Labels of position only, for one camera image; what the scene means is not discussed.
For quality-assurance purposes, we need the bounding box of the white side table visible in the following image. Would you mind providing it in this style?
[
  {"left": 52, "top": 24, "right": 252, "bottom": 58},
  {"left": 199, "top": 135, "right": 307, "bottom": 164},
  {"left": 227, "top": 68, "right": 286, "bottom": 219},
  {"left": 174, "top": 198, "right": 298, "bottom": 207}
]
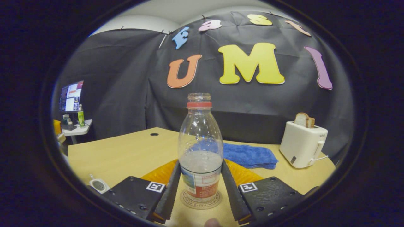
[{"left": 61, "top": 119, "right": 93, "bottom": 137}]

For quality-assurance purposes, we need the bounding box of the white toaster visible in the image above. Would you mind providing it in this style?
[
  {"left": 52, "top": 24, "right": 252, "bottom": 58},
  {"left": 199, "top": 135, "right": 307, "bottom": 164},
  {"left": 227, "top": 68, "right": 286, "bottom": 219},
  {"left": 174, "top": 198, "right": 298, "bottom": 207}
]
[{"left": 279, "top": 121, "right": 329, "bottom": 169}]

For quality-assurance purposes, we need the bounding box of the blue towel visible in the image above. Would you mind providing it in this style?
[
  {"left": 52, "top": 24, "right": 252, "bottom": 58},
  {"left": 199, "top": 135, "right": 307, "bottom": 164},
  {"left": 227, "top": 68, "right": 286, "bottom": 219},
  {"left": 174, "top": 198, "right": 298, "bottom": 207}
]
[{"left": 189, "top": 140, "right": 279, "bottom": 170}]

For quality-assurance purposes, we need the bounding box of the bread slice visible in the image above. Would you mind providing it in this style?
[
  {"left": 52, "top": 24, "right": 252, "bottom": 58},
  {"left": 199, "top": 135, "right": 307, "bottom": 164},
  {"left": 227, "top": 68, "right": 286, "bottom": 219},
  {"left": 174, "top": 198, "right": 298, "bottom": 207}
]
[{"left": 294, "top": 112, "right": 316, "bottom": 129}]

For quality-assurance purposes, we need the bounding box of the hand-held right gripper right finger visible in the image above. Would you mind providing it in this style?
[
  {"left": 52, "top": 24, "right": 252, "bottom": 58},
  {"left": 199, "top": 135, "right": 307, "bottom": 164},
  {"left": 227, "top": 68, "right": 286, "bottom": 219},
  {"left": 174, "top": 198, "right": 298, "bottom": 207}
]
[{"left": 220, "top": 159, "right": 306, "bottom": 225}]

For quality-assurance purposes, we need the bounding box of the clear plastic water bottle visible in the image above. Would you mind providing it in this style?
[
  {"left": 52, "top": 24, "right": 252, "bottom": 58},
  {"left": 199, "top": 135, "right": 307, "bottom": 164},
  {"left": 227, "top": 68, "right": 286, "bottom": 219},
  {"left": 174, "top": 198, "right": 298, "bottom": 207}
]
[{"left": 177, "top": 92, "right": 224, "bottom": 203}]

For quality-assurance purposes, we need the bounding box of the white power socket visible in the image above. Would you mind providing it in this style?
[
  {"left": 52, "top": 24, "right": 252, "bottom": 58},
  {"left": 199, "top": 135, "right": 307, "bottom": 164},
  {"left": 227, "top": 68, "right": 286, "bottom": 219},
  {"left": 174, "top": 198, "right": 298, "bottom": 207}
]
[{"left": 88, "top": 174, "right": 111, "bottom": 195}]

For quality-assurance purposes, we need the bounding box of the green drink bottle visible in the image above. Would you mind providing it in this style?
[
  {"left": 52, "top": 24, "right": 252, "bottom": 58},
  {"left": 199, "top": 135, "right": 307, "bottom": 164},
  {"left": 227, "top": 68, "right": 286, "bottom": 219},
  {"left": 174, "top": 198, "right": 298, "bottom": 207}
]
[{"left": 77, "top": 104, "right": 85, "bottom": 128}]

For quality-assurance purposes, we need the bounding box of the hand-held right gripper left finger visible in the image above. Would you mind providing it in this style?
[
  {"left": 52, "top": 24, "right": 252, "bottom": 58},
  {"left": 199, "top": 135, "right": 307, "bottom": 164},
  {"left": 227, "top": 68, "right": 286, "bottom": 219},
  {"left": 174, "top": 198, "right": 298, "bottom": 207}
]
[{"left": 102, "top": 159, "right": 182, "bottom": 224}]

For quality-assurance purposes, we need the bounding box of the white toaster cable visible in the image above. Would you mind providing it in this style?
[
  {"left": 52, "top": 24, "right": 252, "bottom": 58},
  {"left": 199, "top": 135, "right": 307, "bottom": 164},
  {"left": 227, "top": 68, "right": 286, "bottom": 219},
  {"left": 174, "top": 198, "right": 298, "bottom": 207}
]
[{"left": 310, "top": 155, "right": 329, "bottom": 165}]

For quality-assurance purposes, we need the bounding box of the computer monitor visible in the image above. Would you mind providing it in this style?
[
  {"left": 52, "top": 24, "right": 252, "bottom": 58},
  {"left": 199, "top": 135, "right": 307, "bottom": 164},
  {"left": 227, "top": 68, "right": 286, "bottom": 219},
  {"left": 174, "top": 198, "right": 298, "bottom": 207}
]
[{"left": 59, "top": 80, "right": 85, "bottom": 113}]

